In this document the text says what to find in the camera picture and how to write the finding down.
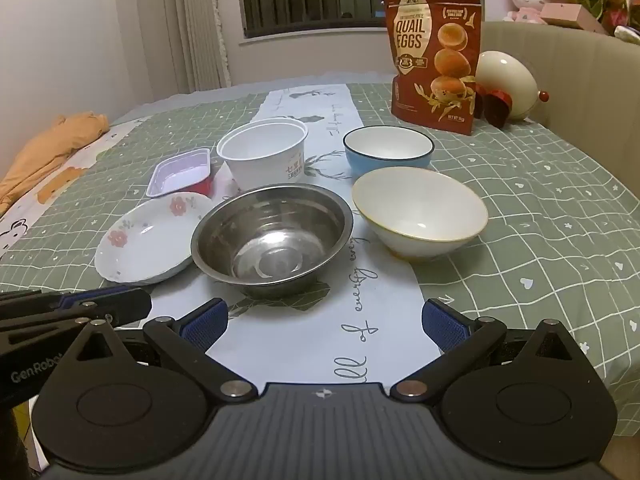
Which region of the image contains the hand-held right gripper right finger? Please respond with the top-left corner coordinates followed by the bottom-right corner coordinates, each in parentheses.
top-left (390, 298), bottom-right (582, 404)

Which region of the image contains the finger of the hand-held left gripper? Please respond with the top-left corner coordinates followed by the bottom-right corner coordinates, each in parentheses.
top-left (0, 285), bottom-right (153, 329)
top-left (0, 304), bottom-right (120, 347)

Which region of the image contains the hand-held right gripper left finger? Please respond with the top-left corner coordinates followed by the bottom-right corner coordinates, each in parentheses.
top-left (60, 298), bottom-right (257, 404)

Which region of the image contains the floral white plate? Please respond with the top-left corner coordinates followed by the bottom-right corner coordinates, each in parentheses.
top-left (94, 191), bottom-right (215, 285)

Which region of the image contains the stainless steel bowl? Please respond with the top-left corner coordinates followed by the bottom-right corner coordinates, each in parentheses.
top-left (190, 184), bottom-right (354, 299)

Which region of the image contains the yellow-rimmed blue plate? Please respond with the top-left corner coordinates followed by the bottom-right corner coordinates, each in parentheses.
top-left (351, 167), bottom-right (489, 261)

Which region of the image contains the white bowl with orange label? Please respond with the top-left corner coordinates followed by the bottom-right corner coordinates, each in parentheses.
top-left (343, 126), bottom-right (435, 180)

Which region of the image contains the white plastic tub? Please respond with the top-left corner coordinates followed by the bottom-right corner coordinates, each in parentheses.
top-left (216, 117), bottom-right (309, 192)

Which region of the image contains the cartoon printed sheet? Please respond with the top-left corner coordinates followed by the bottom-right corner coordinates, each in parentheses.
top-left (0, 115), bottom-right (151, 261)

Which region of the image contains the white deer print table runner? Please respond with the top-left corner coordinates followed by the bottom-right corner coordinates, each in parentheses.
top-left (145, 84), bottom-right (446, 396)

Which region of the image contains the pink and red plastic tray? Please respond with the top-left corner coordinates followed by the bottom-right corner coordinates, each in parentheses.
top-left (146, 148), bottom-right (217, 200)

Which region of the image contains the green checked tablecloth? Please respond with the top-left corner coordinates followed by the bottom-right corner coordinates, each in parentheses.
top-left (0, 82), bottom-right (640, 436)

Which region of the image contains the orange cloth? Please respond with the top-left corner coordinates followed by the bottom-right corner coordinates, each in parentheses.
top-left (0, 112), bottom-right (111, 216)

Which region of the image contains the cream egg-shaped ornament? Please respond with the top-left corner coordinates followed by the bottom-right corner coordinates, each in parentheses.
top-left (475, 50), bottom-right (551, 122)

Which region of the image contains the red gift box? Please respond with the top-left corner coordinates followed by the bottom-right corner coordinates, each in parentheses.
top-left (384, 0), bottom-right (483, 136)

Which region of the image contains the beige sofa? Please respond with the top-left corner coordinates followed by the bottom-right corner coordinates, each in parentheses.
top-left (480, 20), bottom-right (640, 161)

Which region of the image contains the white curtain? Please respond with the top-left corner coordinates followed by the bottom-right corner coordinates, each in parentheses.
top-left (112, 0), bottom-right (233, 96)

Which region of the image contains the pink box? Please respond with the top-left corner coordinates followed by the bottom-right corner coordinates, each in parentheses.
top-left (540, 2), bottom-right (608, 35)

